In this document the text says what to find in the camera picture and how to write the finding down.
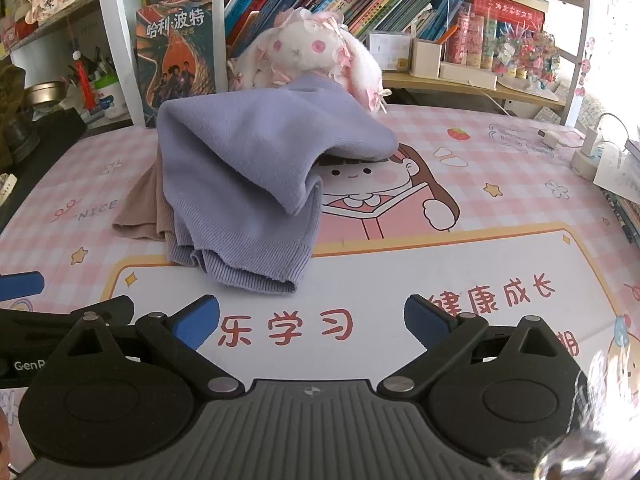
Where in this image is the black box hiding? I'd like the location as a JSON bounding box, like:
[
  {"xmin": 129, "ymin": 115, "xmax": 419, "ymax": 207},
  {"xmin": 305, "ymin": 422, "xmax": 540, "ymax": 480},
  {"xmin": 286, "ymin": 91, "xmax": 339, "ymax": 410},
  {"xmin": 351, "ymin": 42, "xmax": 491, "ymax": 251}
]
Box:
[{"xmin": 0, "ymin": 107, "xmax": 90, "ymax": 233}]

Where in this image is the bunch of pens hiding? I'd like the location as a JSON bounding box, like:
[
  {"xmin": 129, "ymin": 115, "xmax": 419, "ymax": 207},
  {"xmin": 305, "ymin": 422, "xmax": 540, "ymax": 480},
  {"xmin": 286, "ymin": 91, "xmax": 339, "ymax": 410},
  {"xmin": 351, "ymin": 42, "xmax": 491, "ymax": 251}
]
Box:
[{"xmin": 65, "ymin": 47, "xmax": 119, "ymax": 86}]

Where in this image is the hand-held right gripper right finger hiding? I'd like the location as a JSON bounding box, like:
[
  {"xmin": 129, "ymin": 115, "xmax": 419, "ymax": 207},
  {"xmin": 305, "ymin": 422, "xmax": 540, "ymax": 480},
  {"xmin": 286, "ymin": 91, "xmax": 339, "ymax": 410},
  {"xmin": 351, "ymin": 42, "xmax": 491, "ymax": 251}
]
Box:
[{"xmin": 376, "ymin": 294, "xmax": 583, "ymax": 395}]

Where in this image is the red box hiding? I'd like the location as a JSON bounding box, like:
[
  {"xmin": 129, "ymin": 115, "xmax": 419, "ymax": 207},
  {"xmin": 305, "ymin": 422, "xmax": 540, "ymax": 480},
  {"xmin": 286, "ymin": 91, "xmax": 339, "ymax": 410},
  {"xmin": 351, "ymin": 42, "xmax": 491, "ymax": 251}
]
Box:
[{"xmin": 472, "ymin": 0, "xmax": 548, "ymax": 31}]

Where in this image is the dragon cover novel book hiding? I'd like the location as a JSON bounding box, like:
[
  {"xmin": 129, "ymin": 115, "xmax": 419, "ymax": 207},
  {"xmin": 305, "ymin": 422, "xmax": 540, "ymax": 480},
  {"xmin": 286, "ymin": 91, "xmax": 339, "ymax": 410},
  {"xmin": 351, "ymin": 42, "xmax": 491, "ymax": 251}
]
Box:
[{"xmin": 135, "ymin": 0, "xmax": 228, "ymax": 128}]

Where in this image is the red tassel ornament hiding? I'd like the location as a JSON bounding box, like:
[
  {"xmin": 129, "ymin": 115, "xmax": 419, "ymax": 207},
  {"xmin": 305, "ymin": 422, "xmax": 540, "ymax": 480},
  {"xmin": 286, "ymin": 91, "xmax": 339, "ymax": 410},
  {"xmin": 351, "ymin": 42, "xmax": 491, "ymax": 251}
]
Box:
[{"xmin": 70, "ymin": 15, "xmax": 97, "ymax": 111}]

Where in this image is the row of colourful craft tubes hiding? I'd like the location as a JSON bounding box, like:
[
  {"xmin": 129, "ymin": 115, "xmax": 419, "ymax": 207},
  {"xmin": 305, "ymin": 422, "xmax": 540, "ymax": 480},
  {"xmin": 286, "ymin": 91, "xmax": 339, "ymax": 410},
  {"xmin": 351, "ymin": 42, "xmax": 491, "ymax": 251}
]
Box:
[{"xmin": 445, "ymin": 10, "xmax": 561, "ymax": 81}]

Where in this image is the stack of flat books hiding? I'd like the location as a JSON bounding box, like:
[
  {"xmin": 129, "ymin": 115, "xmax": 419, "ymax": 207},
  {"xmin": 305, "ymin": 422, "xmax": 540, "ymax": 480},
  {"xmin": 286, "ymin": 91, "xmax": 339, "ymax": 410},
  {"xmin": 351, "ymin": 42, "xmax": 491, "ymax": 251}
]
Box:
[{"xmin": 602, "ymin": 190, "xmax": 640, "ymax": 247}]

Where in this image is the white bunny plush toy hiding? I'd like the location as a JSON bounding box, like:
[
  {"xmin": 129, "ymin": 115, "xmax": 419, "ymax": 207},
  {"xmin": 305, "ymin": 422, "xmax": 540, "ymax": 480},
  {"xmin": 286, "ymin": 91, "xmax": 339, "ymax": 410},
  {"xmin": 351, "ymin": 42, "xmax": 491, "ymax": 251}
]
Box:
[{"xmin": 227, "ymin": 9, "xmax": 393, "ymax": 116}]

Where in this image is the round metal tin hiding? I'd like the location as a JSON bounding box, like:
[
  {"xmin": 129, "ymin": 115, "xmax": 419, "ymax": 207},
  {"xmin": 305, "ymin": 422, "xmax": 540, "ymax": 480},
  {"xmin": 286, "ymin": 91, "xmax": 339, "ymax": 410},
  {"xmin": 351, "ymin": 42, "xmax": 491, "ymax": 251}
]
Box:
[{"xmin": 24, "ymin": 81, "xmax": 68, "ymax": 108}]

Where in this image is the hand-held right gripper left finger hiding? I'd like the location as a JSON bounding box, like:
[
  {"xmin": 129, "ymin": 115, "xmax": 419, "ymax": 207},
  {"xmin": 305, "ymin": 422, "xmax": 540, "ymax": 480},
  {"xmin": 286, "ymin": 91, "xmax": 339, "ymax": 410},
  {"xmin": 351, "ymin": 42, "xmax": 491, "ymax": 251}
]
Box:
[{"xmin": 45, "ymin": 294, "xmax": 246, "ymax": 395}]

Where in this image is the dark glass jar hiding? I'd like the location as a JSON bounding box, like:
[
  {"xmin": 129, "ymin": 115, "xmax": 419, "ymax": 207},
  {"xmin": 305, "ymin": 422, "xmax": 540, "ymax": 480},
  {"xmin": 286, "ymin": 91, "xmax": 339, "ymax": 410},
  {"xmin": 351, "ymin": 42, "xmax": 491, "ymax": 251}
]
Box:
[{"xmin": 4, "ymin": 115, "xmax": 39, "ymax": 162}]

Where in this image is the white card box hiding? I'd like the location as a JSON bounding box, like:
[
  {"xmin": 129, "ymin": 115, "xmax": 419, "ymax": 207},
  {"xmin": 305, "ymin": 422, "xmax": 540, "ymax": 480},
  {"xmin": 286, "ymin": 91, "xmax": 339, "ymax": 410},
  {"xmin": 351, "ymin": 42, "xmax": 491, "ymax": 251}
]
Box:
[{"xmin": 367, "ymin": 31, "xmax": 413, "ymax": 72}]

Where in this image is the purple and brown sweater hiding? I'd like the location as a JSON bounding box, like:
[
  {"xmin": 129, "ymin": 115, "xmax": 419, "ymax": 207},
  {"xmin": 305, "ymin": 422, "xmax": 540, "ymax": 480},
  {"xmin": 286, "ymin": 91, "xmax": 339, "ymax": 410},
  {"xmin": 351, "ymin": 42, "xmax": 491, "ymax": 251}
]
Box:
[{"xmin": 111, "ymin": 76, "xmax": 399, "ymax": 295}]

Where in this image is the olive green cloth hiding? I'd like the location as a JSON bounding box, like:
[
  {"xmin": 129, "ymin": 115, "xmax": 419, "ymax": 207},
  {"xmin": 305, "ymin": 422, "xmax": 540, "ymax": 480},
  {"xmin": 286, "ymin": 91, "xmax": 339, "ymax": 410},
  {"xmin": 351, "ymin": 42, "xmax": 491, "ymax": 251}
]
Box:
[{"xmin": 0, "ymin": 62, "xmax": 27, "ymax": 171}]

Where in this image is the white desk shelf frame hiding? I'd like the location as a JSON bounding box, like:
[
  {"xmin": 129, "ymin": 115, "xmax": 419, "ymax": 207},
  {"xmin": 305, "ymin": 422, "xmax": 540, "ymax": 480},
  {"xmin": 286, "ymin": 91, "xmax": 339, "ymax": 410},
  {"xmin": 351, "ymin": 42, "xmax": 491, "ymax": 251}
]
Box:
[{"xmin": 0, "ymin": 0, "xmax": 601, "ymax": 128}]

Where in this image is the white power strip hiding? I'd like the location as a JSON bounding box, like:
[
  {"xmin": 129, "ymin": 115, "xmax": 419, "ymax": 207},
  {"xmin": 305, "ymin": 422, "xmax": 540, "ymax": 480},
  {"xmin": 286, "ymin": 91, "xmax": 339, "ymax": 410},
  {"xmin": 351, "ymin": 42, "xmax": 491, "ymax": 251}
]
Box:
[{"xmin": 570, "ymin": 127, "xmax": 609, "ymax": 182}]

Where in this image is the flat white box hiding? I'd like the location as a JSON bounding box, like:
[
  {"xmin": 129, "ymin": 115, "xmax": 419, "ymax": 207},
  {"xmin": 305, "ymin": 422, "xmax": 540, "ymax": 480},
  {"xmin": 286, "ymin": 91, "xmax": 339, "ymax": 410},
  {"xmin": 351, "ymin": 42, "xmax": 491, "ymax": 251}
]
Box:
[{"xmin": 440, "ymin": 62, "xmax": 498, "ymax": 89}]

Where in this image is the white paper sheet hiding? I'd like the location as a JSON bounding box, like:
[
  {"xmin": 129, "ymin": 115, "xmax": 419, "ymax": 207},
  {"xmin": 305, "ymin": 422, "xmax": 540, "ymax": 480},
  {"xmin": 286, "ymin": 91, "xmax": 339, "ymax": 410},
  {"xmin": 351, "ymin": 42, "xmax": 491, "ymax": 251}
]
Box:
[{"xmin": 595, "ymin": 145, "xmax": 640, "ymax": 206}]

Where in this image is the white plastic jar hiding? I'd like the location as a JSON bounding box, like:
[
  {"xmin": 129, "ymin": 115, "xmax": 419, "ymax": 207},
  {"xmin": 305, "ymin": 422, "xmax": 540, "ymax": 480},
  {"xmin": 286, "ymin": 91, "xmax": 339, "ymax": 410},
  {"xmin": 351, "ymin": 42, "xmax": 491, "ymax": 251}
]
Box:
[{"xmin": 95, "ymin": 72, "xmax": 128, "ymax": 121}]

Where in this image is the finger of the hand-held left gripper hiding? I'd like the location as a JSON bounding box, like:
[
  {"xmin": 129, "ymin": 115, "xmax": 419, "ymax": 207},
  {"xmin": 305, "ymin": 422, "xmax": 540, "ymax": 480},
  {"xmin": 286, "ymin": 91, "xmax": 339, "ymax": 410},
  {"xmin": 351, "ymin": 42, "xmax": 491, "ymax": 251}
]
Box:
[
  {"xmin": 0, "ymin": 295, "xmax": 136, "ymax": 347},
  {"xmin": 0, "ymin": 271, "xmax": 45, "ymax": 302}
]

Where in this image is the white pen holder box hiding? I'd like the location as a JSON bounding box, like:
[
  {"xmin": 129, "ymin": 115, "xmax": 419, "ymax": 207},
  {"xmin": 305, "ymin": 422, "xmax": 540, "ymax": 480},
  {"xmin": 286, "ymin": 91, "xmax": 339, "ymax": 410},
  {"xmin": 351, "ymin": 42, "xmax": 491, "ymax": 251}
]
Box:
[{"xmin": 411, "ymin": 37, "xmax": 443, "ymax": 78}]

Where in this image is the white smartwatch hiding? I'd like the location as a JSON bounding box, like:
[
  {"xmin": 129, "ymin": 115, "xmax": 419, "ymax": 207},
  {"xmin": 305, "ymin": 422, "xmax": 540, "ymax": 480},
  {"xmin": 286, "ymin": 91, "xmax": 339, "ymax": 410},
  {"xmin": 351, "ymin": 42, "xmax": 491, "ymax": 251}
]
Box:
[{"xmin": 0, "ymin": 172, "xmax": 19, "ymax": 206}]

